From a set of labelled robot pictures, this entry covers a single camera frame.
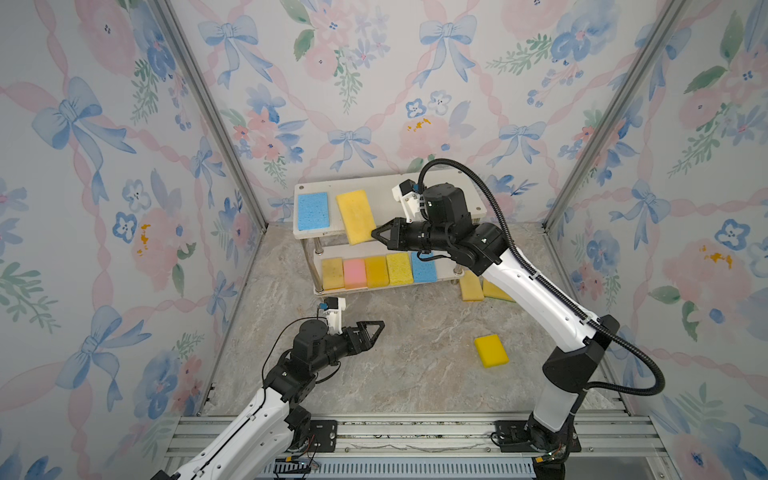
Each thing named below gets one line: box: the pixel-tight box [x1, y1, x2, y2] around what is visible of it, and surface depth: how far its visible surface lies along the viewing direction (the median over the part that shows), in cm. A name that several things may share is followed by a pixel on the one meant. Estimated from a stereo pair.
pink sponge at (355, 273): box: [343, 259, 367, 289], surface depth 97 cm
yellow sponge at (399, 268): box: [386, 252, 414, 286], surface depth 98 cm
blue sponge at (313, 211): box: [298, 192, 330, 231], surface depth 76 cm
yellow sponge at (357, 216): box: [336, 190, 376, 245], surface depth 66 cm
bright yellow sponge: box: [474, 334, 510, 368], surface depth 89 cm
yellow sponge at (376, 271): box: [364, 256, 389, 288], surface depth 97 cm
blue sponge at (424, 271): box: [412, 252, 438, 283], surface depth 98 cm
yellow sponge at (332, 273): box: [321, 258, 345, 290], surface depth 97 cm
